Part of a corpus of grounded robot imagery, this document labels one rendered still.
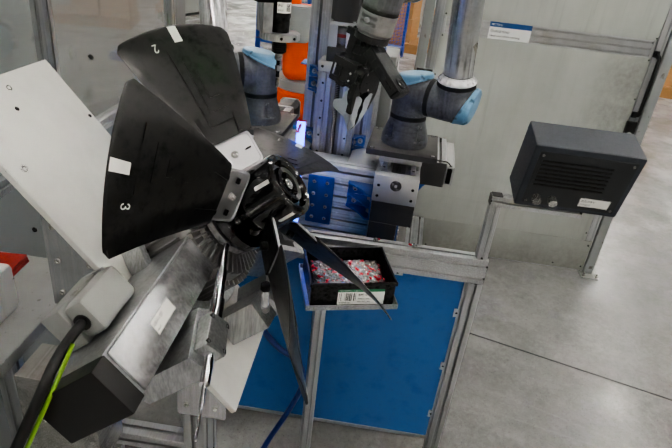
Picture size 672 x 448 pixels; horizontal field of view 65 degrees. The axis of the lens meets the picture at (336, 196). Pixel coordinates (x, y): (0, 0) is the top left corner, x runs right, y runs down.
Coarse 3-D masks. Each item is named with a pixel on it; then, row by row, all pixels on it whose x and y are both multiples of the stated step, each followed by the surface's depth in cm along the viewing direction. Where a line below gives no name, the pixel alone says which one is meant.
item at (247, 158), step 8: (240, 136) 96; (248, 136) 97; (224, 144) 95; (232, 144) 96; (240, 144) 96; (248, 144) 97; (224, 152) 95; (240, 152) 96; (248, 152) 96; (256, 152) 97; (232, 160) 95; (240, 160) 96; (248, 160) 96; (256, 160) 97; (240, 168) 95; (248, 168) 96
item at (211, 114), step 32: (160, 32) 94; (192, 32) 98; (224, 32) 103; (128, 64) 89; (160, 64) 92; (192, 64) 95; (224, 64) 99; (160, 96) 91; (192, 96) 94; (224, 96) 96; (224, 128) 95
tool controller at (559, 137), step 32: (544, 128) 131; (576, 128) 132; (544, 160) 127; (576, 160) 126; (608, 160) 125; (640, 160) 124; (512, 192) 140; (544, 192) 133; (576, 192) 132; (608, 192) 131
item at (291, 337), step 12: (276, 264) 88; (276, 276) 89; (288, 276) 80; (276, 288) 89; (288, 288) 77; (276, 300) 90; (288, 300) 78; (288, 312) 82; (288, 324) 83; (288, 336) 85; (288, 348) 68; (300, 360) 74; (300, 372) 72; (300, 384) 83
